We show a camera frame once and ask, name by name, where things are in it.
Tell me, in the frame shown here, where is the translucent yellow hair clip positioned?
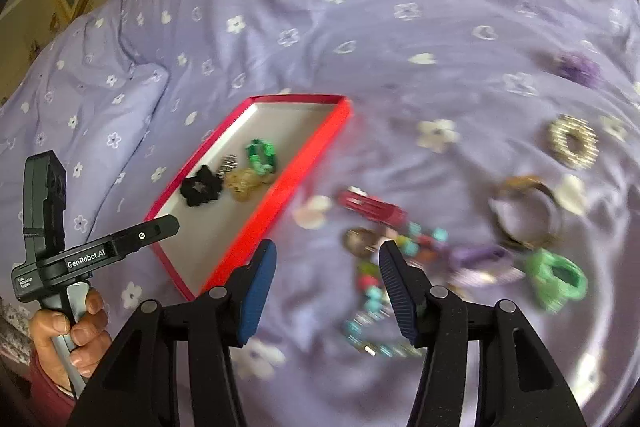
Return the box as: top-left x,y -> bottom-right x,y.
223,167 -> 273,202

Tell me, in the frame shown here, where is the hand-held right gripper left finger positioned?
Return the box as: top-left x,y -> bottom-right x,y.
67,238 -> 277,427

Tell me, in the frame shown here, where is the green bow hair tie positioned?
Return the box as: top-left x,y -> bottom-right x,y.
522,247 -> 588,315

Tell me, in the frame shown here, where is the pearl bead scrunchie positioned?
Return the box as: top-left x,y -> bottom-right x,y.
547,114 -> 598,168

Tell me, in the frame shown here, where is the purple flower print blanket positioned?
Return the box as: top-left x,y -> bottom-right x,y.
0,0 -> 640,427

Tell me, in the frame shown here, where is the purple bow hair tie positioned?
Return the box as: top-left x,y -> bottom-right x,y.
447,243 -> 526,290

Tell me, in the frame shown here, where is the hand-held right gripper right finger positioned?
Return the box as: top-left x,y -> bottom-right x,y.
378,241 -> 588,427

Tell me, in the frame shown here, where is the colourful beaded bracelet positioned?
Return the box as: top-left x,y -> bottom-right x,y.
342,222 -> 451,358

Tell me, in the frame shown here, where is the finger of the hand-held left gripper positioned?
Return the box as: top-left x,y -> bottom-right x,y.
112,214 -> 180,258

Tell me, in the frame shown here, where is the green braided scrunchie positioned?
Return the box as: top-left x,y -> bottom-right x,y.
244,138 -> 278,178

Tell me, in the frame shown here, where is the red hair clip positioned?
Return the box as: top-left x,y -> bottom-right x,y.
336,187 -> 408,228

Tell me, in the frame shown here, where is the grey patterned cloth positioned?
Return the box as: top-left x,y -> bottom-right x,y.
0,294 -> 33,360

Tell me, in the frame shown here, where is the person's left forearm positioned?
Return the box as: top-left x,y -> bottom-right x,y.
22,352 -> 83,427

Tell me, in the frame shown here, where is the gold brown hair clip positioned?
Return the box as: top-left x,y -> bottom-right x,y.
342,227 -> 388,260

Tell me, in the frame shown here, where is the purple scrunchie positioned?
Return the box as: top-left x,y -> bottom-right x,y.
555,51 -> 601,88

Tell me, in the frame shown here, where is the person's left hand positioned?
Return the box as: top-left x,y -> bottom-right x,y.
29,287 -> 113,390

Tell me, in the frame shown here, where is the black scrunchie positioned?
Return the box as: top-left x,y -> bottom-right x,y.
180,164 -> 223,208

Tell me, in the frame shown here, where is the red cardboard box tray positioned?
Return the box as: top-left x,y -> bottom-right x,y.
145,94 -> 353,303

